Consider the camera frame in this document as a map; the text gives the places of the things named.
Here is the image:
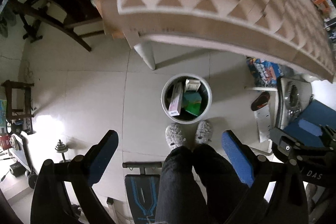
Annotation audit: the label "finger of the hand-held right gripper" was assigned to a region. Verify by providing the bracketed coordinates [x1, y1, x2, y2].
[270, 127, 336, 161]
[299, 120, 336, 149]

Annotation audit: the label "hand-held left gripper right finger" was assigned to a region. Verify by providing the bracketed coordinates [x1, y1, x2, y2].
[222, 130, 309, 224]

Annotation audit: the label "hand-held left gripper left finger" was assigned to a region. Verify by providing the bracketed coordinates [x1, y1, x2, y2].
[30, 130, 119, 224]

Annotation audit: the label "white bin with black bag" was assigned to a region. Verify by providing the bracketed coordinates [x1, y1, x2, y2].
[161, 73, 213, 123]

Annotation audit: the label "green packet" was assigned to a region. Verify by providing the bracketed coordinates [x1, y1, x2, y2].
[184, 99, 202, 116]

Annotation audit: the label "light blue packet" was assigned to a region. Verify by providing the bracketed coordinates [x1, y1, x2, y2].
[182, 91, 202, 106]

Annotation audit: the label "white pink long box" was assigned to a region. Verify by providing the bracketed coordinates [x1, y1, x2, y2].
[168, 82, 184, 116]

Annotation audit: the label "white green medicine box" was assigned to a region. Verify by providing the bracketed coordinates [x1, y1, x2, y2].
[184, 78, 201, 93]

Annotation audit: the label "blue padded seat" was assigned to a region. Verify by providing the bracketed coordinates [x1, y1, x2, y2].
[282, 99, 336, 140]

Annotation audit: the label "silver metal pot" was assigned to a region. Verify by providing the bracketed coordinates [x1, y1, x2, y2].
[278, 77, 313, 130]

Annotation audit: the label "grey fluffy slipper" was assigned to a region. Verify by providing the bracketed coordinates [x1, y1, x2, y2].
[196, 120, 214, 144]
[165, 123, 187, 149]

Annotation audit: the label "metal dumbbell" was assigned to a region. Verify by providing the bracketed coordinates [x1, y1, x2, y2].
[55, 139, 70, 163]

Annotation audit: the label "black orange sandal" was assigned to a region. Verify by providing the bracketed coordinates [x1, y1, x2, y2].
[251, 91, 271, 111]

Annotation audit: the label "person's dark trouser legs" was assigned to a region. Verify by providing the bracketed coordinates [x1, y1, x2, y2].
[155, 144, 263, 224]

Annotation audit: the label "black blue weight bench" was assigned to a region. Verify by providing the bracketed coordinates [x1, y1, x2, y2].
[123, 161, 162, 224]

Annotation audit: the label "colourful printed box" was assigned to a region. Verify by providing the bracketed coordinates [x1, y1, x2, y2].
[247, 57, 282, 88]

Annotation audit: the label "white exercise machine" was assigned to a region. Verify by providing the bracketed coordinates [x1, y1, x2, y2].
[8, 132, 38, 188]

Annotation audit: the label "white power strip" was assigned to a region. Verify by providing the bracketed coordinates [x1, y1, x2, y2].
[16, 119, 33, 135]

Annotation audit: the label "small dark wooden stool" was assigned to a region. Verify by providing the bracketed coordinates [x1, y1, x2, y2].
[1, 80, 34, 119]

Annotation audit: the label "black metal stand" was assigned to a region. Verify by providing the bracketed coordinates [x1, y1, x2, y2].
[18, 14, 44, 43]

